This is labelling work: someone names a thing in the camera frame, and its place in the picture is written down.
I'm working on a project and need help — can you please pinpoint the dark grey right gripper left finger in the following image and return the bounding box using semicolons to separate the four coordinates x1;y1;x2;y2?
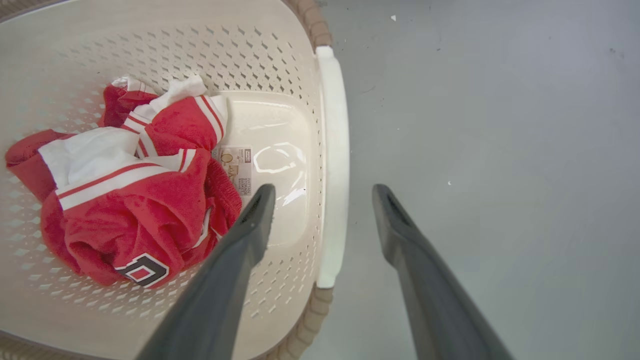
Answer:
136;183;277;360

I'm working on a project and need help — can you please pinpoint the paper product label sticker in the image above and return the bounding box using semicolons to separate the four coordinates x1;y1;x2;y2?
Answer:
218;145;254;198

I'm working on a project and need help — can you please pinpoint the red and white jersey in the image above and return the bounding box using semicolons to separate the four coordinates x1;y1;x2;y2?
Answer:
5;74;243;290

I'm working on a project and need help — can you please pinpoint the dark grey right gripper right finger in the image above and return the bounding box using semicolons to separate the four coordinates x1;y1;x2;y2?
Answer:
371;183;516;360

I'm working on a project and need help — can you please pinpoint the beige perforated plastic laundry basket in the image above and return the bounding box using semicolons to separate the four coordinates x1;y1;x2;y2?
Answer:
0;0;350;360

